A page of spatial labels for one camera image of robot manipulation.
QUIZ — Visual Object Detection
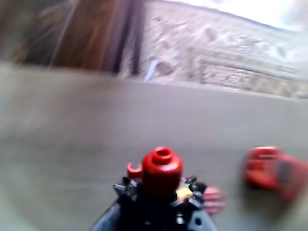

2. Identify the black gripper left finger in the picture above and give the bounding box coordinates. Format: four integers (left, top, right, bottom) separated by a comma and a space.
91, 202, 126, 231

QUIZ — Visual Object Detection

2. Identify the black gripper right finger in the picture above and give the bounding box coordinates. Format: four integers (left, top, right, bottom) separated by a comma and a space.
185, 206, 218, 231

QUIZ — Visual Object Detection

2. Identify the red black lego figure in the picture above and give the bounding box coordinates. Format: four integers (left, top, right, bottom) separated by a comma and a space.
113, 146, 208, 212

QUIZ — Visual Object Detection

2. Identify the red toy car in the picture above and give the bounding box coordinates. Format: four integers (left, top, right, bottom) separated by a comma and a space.
243, 146, 308, 205

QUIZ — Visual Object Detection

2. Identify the patterned rug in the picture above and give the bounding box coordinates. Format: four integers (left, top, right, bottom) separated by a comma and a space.
117, 0, 308, 101

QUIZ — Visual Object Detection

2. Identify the brown wooden cabinet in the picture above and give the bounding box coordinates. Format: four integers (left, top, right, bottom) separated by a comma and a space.
0, 0, 145, 77

